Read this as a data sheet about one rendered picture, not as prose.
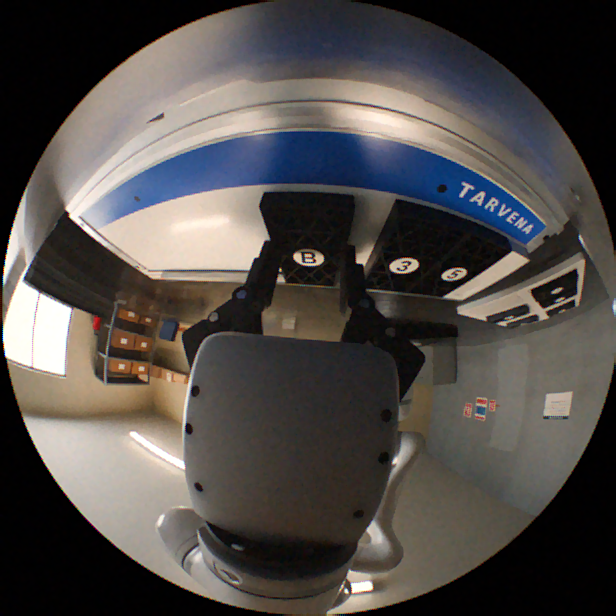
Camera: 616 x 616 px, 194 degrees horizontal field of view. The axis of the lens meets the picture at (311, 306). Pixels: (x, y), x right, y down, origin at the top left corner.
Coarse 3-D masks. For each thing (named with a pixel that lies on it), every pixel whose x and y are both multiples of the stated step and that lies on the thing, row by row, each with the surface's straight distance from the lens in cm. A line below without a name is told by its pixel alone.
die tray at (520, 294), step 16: (576, 256) 34; (544, 272) 34; (560, 272) 34; (512, 288) 34; (528, 288) 35; (480, 304) 36; (496, 304) 38; (512, 304) 41; (528, 304) 45; (560, 304) 58; (576, 304) 68; (512, 320) 59
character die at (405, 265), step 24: (408, 216) 10; (432, 216) 11; (456, 216) 13; (384, 240) 12; (408, 240) 12; (432, 240) 13; (456, 240) 13; (384, 264) 14; (408, 264) 14; (432, 264) 15; (384, 288) 18; (408, 288) 18
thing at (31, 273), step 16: (48, 256) 63; (32, 272) 62; (48, 272) 64; (64, 272) 67; (80, 272) 71; (48, 288) 65; (64, 288) 68; (80, 288) 72; (96, 288) 76; (80, 304) 73; (96, 304) 78
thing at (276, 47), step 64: (320, 0) 2; (128, 64) 3; (192, 64) 4; (256, 64) 4; (320, 64) 5; (384, 64) 4; (448, 64) 3; (64, 128) 3; (128, 128) 7; (512, 128) 5; (64, 192) 10; (576, 192) 6
